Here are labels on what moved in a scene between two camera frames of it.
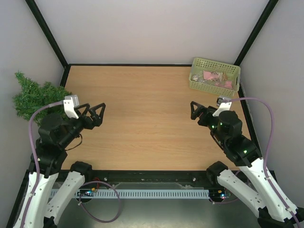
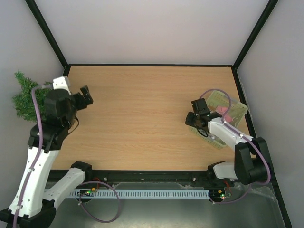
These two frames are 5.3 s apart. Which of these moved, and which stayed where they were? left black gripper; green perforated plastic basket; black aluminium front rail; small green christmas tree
Moved: green perforated plastic basket; left black gripper
Stayed: small green christmas tree; black aluminium front rail
